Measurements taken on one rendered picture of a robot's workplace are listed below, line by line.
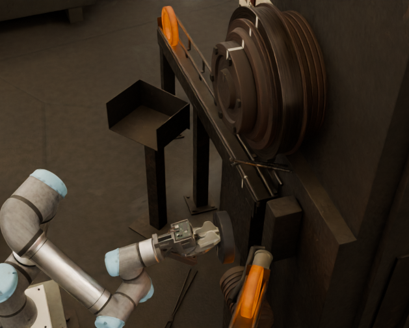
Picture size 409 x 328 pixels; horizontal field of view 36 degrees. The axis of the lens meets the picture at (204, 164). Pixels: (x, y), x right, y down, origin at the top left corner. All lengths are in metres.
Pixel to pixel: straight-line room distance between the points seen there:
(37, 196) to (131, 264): 0.33
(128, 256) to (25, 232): 0.30
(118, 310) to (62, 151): 1.69
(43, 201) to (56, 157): 1.55
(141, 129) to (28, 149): 1.04
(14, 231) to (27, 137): 1.77
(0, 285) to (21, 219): 0.41
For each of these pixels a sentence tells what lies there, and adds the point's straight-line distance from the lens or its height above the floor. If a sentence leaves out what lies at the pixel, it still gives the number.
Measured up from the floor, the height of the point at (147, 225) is 0.01.
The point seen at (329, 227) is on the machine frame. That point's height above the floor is 0.87.
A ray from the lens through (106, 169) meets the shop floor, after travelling 3.27.
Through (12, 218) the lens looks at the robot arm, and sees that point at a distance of 1.81.
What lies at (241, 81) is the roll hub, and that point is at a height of 1.21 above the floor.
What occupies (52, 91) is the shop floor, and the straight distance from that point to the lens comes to 3.83.
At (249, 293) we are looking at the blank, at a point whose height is 0.77.
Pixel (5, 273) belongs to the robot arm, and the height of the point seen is 0.59.
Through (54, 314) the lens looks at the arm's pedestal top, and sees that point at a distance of 2.39.
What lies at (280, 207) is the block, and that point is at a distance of 2.00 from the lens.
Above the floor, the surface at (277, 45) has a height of 1.31.
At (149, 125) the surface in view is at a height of 0.60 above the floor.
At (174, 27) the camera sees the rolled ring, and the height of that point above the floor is 0.72.
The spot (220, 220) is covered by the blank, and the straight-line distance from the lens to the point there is 1.81.
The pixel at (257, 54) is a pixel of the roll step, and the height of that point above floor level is 1.27.
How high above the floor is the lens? 2.27
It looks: 44 degrees down
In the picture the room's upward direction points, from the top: 1 degrees clockwise
